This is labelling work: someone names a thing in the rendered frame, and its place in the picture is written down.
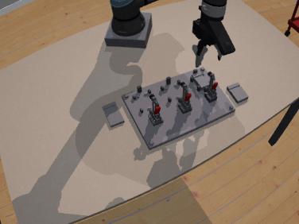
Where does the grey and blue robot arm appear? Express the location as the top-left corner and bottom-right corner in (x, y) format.
(110, 0), (235, 56)

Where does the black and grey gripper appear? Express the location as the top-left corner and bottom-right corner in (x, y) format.
(192, 6), (224, 68)

